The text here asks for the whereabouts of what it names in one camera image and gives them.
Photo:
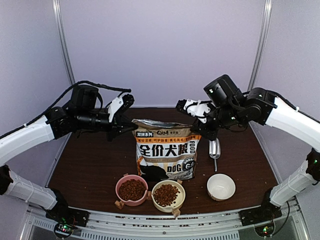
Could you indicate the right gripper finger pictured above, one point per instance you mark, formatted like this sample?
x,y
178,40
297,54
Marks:
x,y
196,128
211,135

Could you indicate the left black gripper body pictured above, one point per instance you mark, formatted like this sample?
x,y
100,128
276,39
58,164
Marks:
x,y
115,125

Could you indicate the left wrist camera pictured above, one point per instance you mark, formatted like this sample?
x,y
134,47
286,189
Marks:
x,y
119,105

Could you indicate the yellow pet bowl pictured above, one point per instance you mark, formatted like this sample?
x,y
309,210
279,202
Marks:
x,y
179,201

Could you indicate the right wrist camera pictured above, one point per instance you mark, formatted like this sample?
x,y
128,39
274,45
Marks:
x,y
194,108

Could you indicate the front aluminium rail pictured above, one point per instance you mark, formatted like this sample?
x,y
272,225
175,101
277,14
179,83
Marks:
x,y
224,225

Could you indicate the brown kibble in yellow bowl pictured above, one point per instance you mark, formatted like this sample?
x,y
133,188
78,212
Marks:
x,y
166,195

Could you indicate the aluminium frame post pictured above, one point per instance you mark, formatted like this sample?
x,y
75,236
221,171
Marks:
x,y
263,35
63,42

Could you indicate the pink pet bowl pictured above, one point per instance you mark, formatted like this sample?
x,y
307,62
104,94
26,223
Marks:
x,y
129,202

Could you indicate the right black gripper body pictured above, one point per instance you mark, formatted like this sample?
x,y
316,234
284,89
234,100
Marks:
x,y
205,130

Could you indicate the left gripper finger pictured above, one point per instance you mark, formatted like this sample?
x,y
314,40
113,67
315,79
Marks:
x,y
123,119
127,128

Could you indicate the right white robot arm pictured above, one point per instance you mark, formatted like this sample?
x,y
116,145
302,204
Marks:
x,y
228,106

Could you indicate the wooden bowl stand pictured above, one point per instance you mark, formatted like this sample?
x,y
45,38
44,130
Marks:
x,y
175,213

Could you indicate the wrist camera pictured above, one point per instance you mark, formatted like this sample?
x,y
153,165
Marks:
x,y
119,105
194,108

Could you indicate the right aluminium frame post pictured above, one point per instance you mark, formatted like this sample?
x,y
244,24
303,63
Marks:
x,y
263,35

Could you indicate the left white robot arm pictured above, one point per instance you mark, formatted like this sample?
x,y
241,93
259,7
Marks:
x,y
84,106

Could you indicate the brown dog food bag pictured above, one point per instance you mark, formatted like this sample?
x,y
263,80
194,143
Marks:
x,y
165,150

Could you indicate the metal food scoop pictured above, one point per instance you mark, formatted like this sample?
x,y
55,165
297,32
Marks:
x,y
215,152

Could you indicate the left aluminium frame post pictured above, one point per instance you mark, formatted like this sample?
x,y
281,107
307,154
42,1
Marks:
x,y
63,42

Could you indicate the white ceramic bowl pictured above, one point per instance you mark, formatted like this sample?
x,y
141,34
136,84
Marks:
x,y
220,187

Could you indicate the brown kibble in pink bowl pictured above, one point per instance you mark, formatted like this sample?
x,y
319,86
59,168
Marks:
x,y
132,190

